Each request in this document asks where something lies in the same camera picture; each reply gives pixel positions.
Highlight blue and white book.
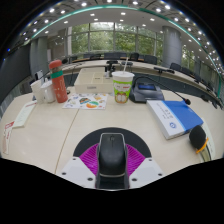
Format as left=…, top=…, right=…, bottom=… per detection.
left=146, top=99, right=205, bottom=140

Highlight white booklet with red header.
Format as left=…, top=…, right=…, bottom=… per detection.
left=12, top=100, right=38, bottom=128

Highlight colourful sticker sheet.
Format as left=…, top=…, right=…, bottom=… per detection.
left=62, top=92, right=109, bottom=110

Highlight black computer mouse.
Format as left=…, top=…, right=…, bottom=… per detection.
left=95, top=132, right=130, bottom=190

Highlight green printed cup with straw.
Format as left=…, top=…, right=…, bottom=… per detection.
left=111, top=56, right=135, bottom=104

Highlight black microphone with orange ring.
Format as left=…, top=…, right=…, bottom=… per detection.
left=188, top=125, right=213, bottom=163

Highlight white lidded mug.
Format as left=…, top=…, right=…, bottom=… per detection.
left=40, top=80, right=56, bottom=104

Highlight dark desk microphone console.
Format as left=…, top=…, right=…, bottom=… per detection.
left=128, top=75, right=192, bottom=106

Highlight cream cardboard box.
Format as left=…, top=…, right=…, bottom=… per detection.
left=73, top=67, right=115, bottom=95

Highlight long curved conference desk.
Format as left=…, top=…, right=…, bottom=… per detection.
left=63, top=59, right=221, bottom=101

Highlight black office chairs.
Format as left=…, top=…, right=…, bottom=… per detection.
left=66, top=51, right=224, bottom=108

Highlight round ceiling lights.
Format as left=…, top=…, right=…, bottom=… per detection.
left=6, top=0, right=223, bottom=74

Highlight red bottle with green band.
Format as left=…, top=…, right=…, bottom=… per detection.
left=48, top=59, right=69, bottom=104

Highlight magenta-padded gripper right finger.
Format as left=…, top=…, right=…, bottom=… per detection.
left=125, top=143, right=165, bottom=190

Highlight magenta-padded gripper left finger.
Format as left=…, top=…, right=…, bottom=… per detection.
left=59, top=143, right=101, bottom=190

